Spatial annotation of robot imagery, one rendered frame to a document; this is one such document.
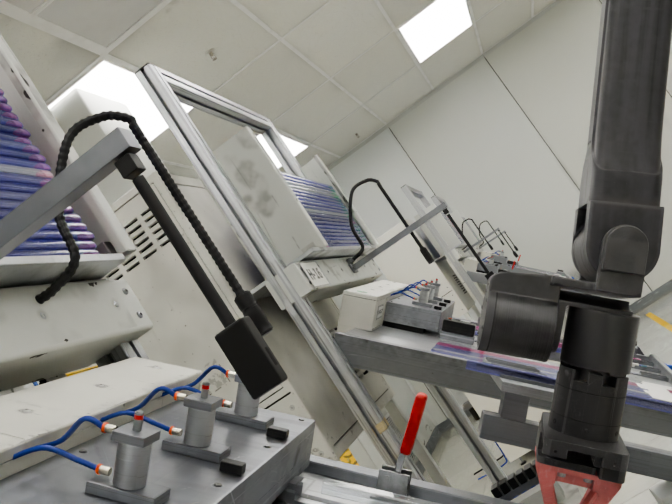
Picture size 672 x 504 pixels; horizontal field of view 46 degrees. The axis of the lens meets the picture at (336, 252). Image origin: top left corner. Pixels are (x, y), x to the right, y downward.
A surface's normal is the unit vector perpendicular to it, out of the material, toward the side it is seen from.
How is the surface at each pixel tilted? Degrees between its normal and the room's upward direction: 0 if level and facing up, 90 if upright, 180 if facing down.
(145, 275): 90
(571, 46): 90
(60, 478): 43
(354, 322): 90
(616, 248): 90
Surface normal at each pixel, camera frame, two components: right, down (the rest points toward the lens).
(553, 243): -0.24, 0.01
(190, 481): 0.15, -0.99
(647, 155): -0.04, -0.24
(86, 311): 0.80, -0.56
